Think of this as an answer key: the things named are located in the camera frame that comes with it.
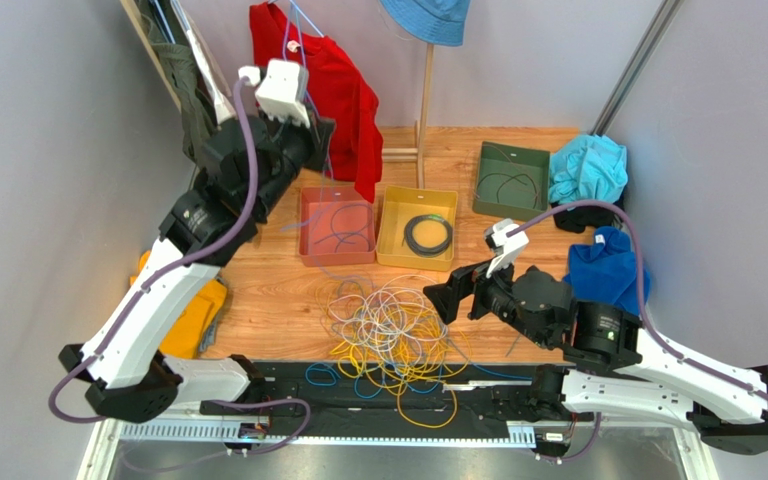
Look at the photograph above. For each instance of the red plastic bin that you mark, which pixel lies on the red plastic bin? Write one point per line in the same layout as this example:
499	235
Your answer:
337	227

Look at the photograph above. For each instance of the wooden clothes rack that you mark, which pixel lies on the wooden clothes rack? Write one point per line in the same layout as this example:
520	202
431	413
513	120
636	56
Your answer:
414	154

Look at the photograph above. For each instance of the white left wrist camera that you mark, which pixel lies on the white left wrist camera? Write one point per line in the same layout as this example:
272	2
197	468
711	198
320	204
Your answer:
280	90

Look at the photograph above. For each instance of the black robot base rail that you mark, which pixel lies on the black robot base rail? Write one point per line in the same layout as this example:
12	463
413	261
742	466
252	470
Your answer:
315	404

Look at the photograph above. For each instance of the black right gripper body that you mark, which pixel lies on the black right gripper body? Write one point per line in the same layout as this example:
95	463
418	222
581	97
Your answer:
480	296

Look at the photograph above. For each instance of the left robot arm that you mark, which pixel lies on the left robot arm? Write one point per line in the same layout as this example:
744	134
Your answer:
246	166

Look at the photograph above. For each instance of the cyan cloth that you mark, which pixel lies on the cyan cloth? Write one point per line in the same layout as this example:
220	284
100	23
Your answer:
589	167

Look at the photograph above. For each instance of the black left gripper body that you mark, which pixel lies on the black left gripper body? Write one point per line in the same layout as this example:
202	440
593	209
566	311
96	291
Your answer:
291	142

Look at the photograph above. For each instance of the orange yellow cloth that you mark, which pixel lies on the orange yellow cloth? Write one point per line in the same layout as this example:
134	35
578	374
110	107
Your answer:
184	336

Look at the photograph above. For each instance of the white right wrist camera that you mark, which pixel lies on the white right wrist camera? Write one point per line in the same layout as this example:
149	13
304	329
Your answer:
506	240

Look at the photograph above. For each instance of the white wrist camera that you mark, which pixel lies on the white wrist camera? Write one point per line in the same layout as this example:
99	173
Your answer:
280	90
506	240

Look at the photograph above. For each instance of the yellow plastic bin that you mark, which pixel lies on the yellow plastic bin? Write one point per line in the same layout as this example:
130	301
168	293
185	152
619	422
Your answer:
417	228

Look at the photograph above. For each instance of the black cloth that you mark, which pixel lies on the black cloth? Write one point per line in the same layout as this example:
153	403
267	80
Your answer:
576	220

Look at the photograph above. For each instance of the blue bucket hat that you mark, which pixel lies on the blue bucket hat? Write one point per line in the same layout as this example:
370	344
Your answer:
437	22

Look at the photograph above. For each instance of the red shirt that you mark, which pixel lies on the red shirt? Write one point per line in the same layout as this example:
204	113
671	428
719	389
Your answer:
337	89

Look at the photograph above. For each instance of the green plastic bin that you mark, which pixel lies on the green plastic bin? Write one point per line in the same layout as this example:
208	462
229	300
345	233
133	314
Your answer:
511	182

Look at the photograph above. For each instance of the grey denim cloth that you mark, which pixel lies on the grey denim cloth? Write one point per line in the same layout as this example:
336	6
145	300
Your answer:
208	336

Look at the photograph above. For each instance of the olive green garment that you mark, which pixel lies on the olive green garment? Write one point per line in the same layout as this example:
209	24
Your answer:
178	65

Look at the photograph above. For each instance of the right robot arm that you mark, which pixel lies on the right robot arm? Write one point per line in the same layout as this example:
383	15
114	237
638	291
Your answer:
614	365

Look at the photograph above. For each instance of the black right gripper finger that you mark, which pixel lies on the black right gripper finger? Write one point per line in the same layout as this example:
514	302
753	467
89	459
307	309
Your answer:
446	297
468	275

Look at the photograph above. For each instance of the blue cloth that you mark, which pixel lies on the blue cloth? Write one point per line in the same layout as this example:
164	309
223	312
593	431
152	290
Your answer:
605	271

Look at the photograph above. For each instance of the aluminium frame post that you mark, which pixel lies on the aluminium frame post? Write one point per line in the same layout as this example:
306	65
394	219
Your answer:
647	45

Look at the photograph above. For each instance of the white garment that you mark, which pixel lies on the white garment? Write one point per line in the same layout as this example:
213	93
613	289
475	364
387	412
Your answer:
222	105

